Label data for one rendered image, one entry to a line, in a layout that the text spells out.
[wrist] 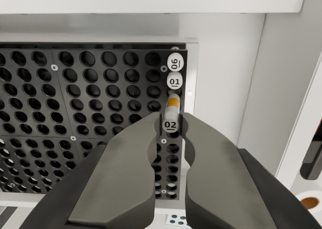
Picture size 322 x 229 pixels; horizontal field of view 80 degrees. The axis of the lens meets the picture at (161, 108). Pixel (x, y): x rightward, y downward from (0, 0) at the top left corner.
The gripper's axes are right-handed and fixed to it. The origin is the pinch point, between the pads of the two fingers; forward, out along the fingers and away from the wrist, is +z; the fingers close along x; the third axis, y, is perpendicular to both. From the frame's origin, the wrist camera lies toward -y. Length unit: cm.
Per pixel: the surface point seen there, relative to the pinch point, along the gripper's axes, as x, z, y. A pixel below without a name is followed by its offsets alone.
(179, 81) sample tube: 0.6, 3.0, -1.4
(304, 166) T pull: 13.4, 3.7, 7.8
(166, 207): -0.3, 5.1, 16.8
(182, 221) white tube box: 3.1, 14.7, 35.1
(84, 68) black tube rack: -7.3, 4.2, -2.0
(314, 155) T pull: 13.2, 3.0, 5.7
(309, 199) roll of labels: 27.8, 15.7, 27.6
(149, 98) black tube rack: -1.9, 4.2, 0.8
